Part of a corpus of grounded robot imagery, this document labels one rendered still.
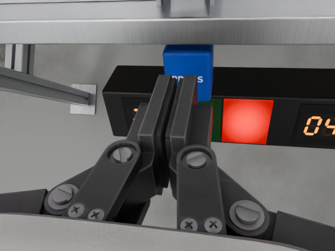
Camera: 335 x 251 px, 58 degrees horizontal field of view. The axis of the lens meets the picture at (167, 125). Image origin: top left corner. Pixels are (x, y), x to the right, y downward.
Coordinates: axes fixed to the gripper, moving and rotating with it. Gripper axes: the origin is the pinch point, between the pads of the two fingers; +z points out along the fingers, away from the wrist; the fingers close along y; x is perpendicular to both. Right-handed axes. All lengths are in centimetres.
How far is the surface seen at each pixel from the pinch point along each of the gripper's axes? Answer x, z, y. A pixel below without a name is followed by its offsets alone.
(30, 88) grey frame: -25, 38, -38
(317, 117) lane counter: -3.9, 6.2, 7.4
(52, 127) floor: -50, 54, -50
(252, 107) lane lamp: -3.3, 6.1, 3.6
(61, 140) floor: -53, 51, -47
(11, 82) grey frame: -21, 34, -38
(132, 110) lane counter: -3.9, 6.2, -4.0
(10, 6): 3.4, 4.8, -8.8
